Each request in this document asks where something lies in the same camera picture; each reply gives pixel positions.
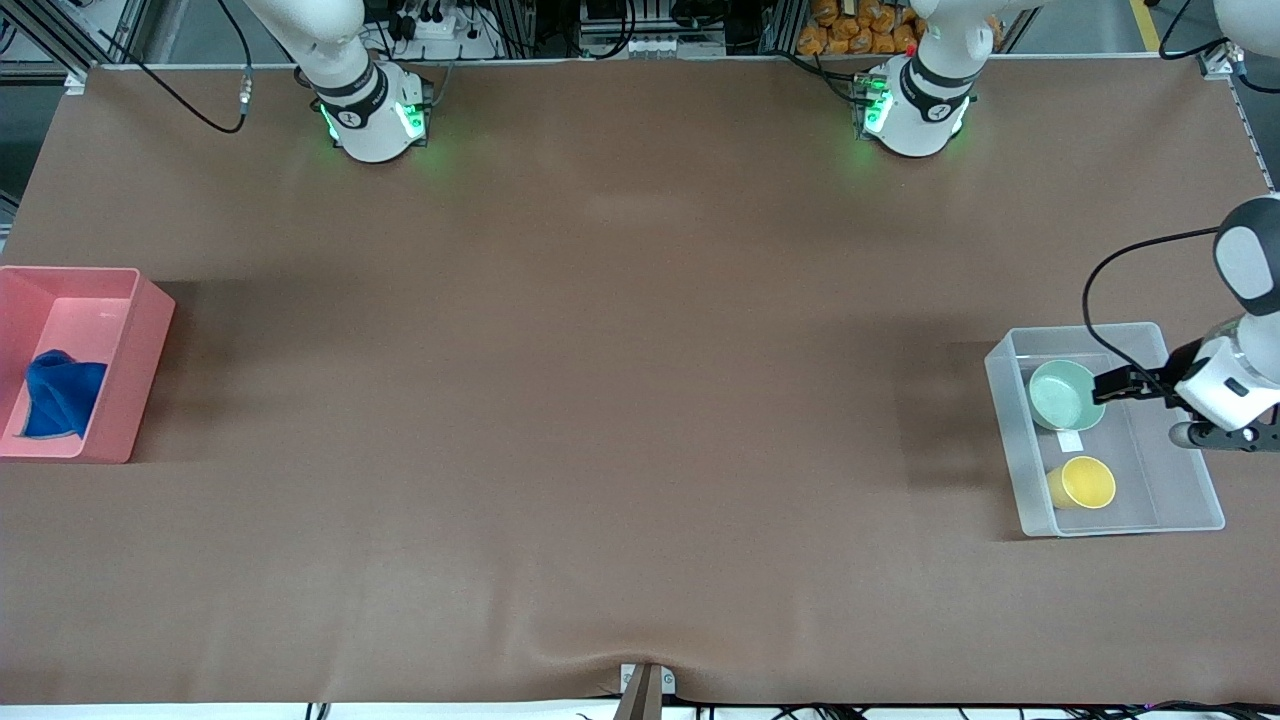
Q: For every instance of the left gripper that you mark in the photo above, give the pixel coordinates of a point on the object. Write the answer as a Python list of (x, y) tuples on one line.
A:
[(1163, 381)]

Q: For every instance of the pale green bowl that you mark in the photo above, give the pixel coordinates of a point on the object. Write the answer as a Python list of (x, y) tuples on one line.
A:
[(1060, 395)]

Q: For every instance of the yellow cup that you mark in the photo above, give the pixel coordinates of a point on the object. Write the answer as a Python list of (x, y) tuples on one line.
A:
[(1085, 482)]

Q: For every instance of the blue cloth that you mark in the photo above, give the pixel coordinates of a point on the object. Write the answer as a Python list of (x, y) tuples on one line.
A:
[(60, 395)]

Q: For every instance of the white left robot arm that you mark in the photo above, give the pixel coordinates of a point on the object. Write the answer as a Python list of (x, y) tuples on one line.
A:
[(915, 110)]

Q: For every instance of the white label sticker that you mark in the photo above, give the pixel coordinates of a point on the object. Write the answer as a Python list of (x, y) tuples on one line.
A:
[(1072, 443)]

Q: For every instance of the clear plastic bin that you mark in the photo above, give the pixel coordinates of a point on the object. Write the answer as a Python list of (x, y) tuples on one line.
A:
[(1140, 480)]

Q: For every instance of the white table corner clamp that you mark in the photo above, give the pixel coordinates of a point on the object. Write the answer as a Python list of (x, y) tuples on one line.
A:
[(1217, 68), (76, 82)]

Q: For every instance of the orange packaged items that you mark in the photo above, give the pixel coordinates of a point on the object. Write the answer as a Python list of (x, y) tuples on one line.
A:
[(850, 35)]

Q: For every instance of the white connector block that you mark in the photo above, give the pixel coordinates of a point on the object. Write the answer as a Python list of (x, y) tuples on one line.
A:
[(670, 46)]

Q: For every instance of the white power strip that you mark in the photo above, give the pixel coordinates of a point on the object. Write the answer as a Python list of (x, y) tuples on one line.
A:
[(440, 30)]

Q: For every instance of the pink plastic bin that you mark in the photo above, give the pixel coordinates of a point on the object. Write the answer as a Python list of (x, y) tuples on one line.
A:
[(120, 320)]

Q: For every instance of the aluminium frame profile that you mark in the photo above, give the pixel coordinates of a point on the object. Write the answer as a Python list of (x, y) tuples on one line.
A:
[(128, 30), (1222, 55)]

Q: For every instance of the metal table edge bracket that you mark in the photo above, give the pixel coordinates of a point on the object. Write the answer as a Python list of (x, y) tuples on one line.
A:
[(645, 695)]

